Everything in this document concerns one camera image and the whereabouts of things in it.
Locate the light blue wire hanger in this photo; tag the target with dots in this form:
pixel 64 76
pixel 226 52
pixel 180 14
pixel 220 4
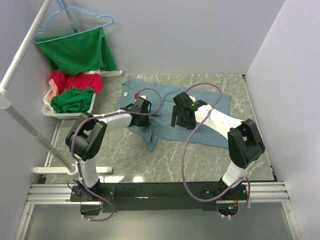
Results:
pixel 64 8

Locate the red t shirt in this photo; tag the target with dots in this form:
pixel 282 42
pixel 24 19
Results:
pixel 80 81

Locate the pink garment in basket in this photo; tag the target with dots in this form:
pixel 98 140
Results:
pixel 54 91

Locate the grey-blue polo shirt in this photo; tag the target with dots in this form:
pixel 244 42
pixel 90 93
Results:
pixel 160 122

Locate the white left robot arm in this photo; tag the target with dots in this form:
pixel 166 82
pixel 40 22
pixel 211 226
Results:
pixel 86 136

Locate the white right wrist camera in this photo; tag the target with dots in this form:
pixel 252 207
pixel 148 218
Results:
pixel 192 98

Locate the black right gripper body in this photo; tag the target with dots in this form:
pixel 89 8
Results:
pixel 181 121

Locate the hanging green t shirt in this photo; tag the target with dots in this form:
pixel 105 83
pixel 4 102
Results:
pixel 78 52

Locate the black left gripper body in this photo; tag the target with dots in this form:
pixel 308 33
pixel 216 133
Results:
pixel 144 121

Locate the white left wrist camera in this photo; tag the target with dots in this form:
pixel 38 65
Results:
pixel 138 95

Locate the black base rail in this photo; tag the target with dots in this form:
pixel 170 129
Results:
pixel 143 196

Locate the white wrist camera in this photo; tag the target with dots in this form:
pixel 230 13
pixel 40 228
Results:
pixel 192 98
pixel 138 95

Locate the white plastic laundry basket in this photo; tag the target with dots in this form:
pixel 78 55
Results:
pixel 48 111

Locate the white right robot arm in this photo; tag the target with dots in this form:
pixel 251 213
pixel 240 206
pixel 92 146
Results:
pixel 245 144

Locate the crumpled green t shirt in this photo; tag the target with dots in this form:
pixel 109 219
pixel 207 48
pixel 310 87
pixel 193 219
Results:
pixel 74 100

